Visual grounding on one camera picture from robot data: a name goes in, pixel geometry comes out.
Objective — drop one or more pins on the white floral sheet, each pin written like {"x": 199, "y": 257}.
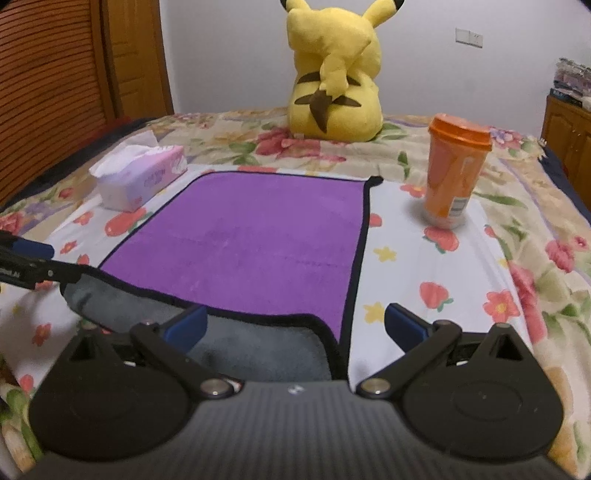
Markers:
{"x": 434, "y": 273}

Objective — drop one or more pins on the stack of books and clutter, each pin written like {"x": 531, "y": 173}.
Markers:
{"x": 572, "y": 83}

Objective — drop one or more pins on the white wall switch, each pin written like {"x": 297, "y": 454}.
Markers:
{"x": 470, "y": 38}

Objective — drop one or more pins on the orange lidded cup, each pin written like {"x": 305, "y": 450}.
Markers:
{"x": 458, "y": 150}

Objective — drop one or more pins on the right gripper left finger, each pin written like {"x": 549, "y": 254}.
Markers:
{"x": 166, "y": 347}

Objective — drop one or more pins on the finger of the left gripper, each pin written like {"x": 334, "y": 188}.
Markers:
{"x": 24, "y": 247}
{"x": 27, "y": 272}

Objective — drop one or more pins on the purple and grey towel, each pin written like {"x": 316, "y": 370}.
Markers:
{"x": 275, "y": 259}

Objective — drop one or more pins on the yellow Pikachu plush toy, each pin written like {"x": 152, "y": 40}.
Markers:
{"x": 337, "y": 57}

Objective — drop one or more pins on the wooden panel door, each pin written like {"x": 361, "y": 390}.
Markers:
{"x": 136, "y": 59}

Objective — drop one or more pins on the wooden side cabinet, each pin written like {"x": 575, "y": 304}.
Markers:
{"x": 566, "y": 130}

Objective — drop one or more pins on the wooden slatted wardrobe door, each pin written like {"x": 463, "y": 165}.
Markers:
{"x": 56, "y": 94}

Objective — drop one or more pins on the pink tissue box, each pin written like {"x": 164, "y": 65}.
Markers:
{"x": 136, "y": 170}

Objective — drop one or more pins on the floral bed blanket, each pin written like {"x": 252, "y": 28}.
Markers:
{"x": 541, "y": 227}

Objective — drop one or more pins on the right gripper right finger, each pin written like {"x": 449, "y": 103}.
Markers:
{"x": 423, "y": 344}

